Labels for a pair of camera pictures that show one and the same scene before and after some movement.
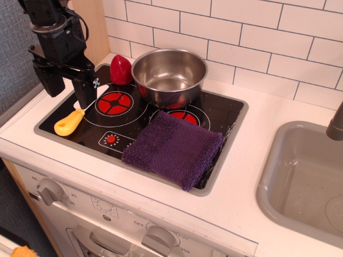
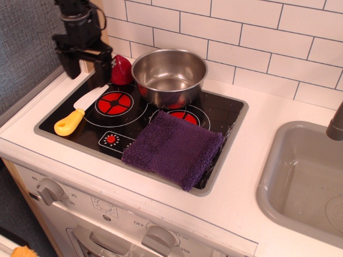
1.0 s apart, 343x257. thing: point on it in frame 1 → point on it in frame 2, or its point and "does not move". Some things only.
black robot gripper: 61,48 → 82,37
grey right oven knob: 159,240 does not move
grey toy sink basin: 299,183 does not move
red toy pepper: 121,71 does not move
